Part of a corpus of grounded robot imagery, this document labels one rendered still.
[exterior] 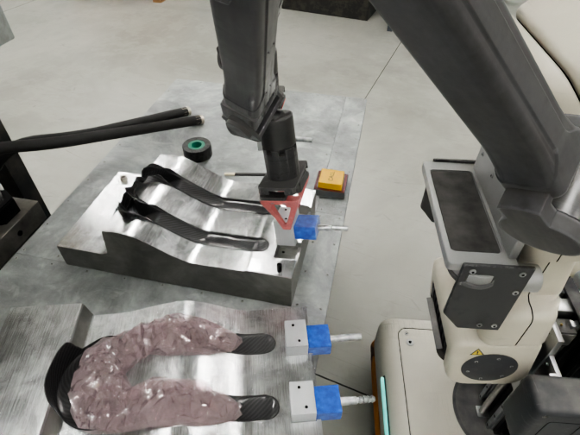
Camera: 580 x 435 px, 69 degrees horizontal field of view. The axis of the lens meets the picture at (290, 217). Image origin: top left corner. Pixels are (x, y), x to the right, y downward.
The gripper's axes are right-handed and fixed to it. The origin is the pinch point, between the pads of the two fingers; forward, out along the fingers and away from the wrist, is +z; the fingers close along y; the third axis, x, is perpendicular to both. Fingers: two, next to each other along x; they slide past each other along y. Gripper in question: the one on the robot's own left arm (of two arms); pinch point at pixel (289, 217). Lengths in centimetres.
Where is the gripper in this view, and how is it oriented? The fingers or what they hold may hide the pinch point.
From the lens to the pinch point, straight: 78.3
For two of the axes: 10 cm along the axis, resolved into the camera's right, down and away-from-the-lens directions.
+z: 1.2, 8.3, 5.4
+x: 9.6, 0.3, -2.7
